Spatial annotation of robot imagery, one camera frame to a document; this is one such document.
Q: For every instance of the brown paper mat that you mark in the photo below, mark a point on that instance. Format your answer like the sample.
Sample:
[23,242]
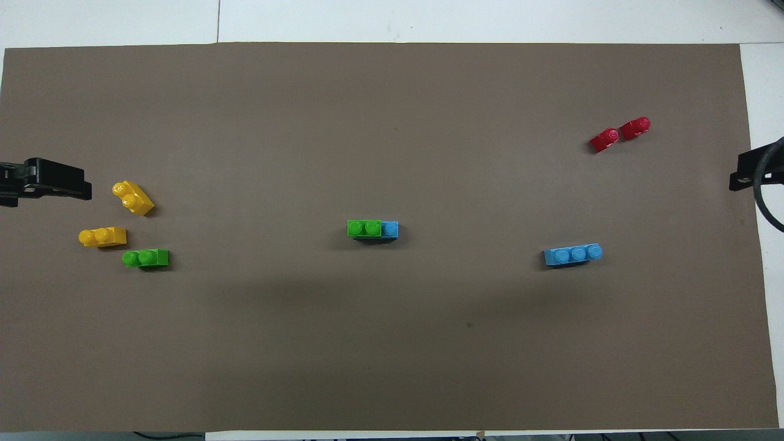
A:
[392,122]

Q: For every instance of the red one-stud block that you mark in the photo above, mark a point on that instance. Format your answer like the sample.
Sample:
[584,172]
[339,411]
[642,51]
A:
[634,128]
[604,140]

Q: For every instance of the yellow two-stud block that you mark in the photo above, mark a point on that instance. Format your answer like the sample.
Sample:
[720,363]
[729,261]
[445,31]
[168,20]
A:
[135,199]
[103,236]

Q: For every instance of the blue three-stud block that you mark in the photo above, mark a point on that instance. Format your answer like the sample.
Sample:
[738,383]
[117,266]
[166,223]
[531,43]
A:
[572,254]
[389,229]

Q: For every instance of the green two-stud block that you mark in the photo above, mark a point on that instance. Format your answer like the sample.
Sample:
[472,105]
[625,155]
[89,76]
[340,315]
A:
[364,228]
[147,258]

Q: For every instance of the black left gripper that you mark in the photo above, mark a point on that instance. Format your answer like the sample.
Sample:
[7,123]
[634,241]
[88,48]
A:
[11,184]

